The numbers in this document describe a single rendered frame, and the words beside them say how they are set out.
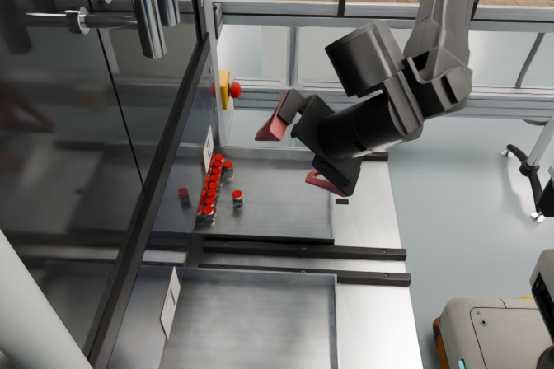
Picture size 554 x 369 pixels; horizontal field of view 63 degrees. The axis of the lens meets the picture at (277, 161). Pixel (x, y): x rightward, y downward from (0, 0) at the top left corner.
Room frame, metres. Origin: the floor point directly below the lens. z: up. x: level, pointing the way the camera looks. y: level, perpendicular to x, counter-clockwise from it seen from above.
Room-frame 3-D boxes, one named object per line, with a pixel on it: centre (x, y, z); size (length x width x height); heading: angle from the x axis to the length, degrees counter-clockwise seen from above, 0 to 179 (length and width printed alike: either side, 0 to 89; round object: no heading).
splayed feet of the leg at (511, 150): (1.57, -1.21, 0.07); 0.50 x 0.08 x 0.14; 177
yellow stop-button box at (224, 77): (0.94, 0.15, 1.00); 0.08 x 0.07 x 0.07; 87
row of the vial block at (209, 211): (0.69, 0.14, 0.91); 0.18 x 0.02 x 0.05; 177
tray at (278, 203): (0.68, 0.05, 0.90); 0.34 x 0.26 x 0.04; 87
